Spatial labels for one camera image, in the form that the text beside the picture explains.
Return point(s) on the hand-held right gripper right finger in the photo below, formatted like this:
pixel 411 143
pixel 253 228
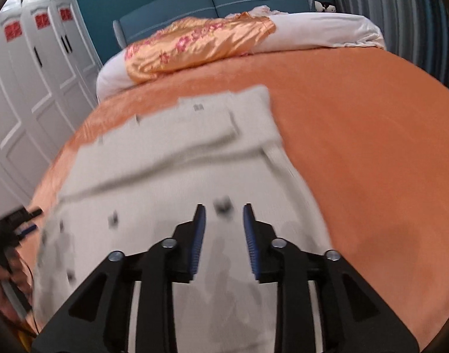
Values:
pixel 249 235

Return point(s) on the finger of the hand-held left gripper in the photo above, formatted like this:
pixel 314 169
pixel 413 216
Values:
pixel 24 216
pixel 27 230

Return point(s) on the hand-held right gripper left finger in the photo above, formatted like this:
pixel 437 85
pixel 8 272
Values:
pixel 199 235

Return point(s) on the cream knit garment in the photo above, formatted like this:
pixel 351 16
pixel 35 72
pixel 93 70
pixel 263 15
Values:
pixel 165 161

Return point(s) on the white wardrobe doors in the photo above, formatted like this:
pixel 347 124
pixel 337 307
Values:
pixel 33 92

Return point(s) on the orange plush blanket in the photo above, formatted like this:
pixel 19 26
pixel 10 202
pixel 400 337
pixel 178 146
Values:
pixel 357 154

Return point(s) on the red paper door decoration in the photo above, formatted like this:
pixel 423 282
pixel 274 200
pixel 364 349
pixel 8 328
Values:
pixel 42 20
pixel 13 31
pixel 65 14

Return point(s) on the orange floral satin cover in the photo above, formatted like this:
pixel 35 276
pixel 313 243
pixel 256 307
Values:
pixel 195 40

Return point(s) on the white pillow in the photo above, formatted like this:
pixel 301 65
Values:
pixel 320 31

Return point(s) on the white plush toy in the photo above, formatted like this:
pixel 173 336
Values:
pixel 324 6

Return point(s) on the striped curtain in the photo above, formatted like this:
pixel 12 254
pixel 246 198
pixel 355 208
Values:
pixel 404 14

